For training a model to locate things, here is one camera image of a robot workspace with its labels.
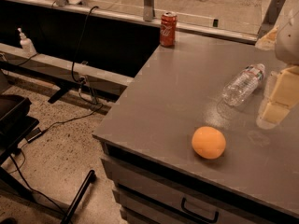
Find clear plastic water bottle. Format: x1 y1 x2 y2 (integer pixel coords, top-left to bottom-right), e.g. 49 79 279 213
222 63 265 106

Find white pump dispenser bottle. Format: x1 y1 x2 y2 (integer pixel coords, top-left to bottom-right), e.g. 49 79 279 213
18 28 37 57

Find grey drawer cabinet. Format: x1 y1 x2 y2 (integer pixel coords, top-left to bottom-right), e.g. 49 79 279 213
101 142 299 224

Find red coke can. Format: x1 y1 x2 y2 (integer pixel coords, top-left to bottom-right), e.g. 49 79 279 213
160 11 178 47

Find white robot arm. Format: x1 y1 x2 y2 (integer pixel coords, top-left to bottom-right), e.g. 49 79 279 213
255 9 299 129

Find orange fruit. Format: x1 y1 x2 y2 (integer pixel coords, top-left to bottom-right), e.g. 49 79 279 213
192 126 226 160

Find black floor cable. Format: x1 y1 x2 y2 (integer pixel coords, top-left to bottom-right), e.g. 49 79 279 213
7 103 104 224

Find metal glass post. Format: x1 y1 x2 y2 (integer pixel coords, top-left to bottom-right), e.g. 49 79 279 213
143 0 155 21

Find black chair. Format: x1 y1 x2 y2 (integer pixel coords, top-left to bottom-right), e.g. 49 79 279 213
0 93 96 224

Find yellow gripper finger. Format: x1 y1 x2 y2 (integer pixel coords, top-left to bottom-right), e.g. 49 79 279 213
261 65 299 124
255 27 278 50

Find metal corner bracket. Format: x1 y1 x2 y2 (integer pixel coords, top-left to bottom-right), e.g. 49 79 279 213
257 0 286 38

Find black hanging power cable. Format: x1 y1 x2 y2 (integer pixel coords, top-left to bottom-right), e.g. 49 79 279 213
70 6 104 105

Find black drawer handle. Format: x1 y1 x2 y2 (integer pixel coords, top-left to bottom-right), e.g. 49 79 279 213
180 197 220 224

